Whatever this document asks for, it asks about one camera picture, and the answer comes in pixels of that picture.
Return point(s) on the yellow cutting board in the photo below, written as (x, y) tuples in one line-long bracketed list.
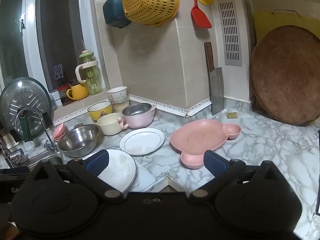
[(265, 25)]

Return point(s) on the yellow bowl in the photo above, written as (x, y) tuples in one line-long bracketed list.
[(98, 111)]

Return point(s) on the yellow scrub sponge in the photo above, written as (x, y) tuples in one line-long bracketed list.
[(232, 115)]

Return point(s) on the pink pot with steel liner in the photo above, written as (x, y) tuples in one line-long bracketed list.
[(138, 120)]

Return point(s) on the white plate with food residue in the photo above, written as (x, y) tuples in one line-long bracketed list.
[(120, 170)]

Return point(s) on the window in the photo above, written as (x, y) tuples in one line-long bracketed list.
[(57, 30)]

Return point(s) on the yellow mug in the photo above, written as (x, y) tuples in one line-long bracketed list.
[(77, 92)]

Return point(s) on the red spatula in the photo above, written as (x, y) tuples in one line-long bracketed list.
[(200, 15)]

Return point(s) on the pink divided plate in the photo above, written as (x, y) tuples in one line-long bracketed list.
[(197, 137)]

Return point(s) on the yellow colander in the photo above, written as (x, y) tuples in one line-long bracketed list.
[(150, 0)]

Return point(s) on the grey vent grille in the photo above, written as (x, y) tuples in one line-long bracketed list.
[(229, 32)]

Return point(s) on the white plate with dark rim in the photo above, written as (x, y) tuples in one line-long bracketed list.
[(141, 141)]

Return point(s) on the chrome faucet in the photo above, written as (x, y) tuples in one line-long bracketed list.
[(43, 127)]

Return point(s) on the small pink bowl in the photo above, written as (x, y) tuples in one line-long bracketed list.
[(58, 131)]

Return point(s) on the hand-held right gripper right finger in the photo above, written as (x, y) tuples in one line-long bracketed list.
[(215, 161)]

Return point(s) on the white container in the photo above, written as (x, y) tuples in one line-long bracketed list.
[(121, 106)]

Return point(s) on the dark red jar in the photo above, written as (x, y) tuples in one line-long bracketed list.
[(63, 93)]

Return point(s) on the glass pot lid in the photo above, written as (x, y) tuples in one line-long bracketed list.
[(25, 97)]

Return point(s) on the stainless steel bowl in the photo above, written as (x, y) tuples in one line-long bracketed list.
[(77, 140)]

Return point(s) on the white dotted bowl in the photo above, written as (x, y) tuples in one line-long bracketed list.
[(117, 93)]

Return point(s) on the round wooden cutting board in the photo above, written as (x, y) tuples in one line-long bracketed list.
[(287, 75)]

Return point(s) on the steel sink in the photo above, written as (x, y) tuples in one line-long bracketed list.
[(47, 158)]

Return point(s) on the black stove edge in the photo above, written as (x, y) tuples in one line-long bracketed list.
[(318, 175)]

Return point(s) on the dark teal basin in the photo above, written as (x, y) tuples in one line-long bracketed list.
[(113, 10)]

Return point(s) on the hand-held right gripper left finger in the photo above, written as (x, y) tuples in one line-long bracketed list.
[(96, 161)]

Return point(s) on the white cutting mat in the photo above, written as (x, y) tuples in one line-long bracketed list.
[(147, 177)]

